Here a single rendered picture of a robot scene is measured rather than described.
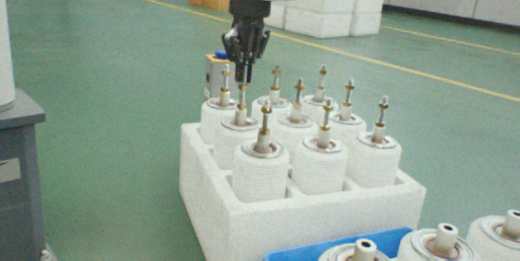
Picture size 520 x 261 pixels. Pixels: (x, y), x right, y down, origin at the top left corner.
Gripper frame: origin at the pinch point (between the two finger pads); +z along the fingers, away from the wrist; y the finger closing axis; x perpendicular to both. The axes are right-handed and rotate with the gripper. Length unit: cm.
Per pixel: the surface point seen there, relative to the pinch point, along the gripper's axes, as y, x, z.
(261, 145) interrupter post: 8.0, 9.8, 9.1
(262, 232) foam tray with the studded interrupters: 13.0, 14.5, 21.7
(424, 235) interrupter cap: 15.3, 38.7, 10.0
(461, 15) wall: -541, -36, 23
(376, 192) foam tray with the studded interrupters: -5.2, 27.2, 17.3
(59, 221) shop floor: 20, -30, 35
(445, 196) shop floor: -50, 35, 35
